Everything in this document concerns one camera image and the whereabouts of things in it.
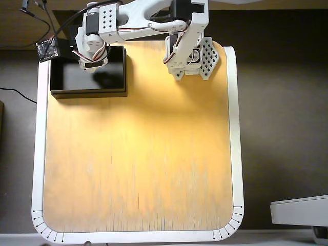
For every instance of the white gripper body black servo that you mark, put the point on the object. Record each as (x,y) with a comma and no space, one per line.
(95,65)

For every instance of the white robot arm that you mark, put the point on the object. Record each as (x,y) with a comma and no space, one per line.
(138,12)

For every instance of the black camera circuit board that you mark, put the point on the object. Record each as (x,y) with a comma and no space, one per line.
(47,50)

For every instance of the white table rim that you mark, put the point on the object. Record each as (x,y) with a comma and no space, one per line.
(41,128)

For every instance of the black rectangular bin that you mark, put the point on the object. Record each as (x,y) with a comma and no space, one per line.
(77,77)

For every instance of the light wooden desk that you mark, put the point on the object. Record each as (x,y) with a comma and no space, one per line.
(15,28)

